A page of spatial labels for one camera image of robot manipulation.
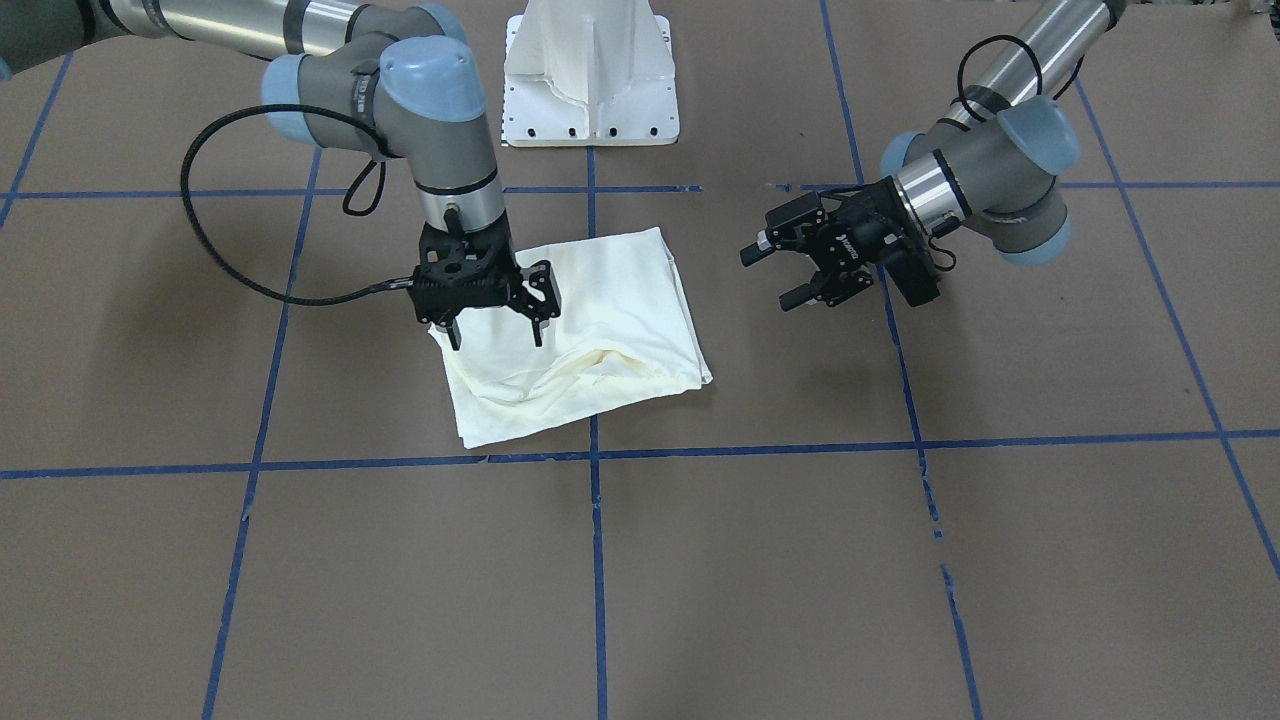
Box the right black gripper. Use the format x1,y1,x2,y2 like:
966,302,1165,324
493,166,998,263
408,220,562,351

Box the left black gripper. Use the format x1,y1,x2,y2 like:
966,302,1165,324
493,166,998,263
740,178,941,313

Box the cream long-sleeve cat shirt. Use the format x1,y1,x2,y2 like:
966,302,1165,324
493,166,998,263
431,227,713,448

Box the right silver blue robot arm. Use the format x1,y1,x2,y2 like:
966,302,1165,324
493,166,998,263
1,1,561,348

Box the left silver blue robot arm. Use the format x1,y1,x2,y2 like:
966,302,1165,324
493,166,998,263
740,1,1126,311

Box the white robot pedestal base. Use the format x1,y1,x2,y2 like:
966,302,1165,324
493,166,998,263
500,1,681,147

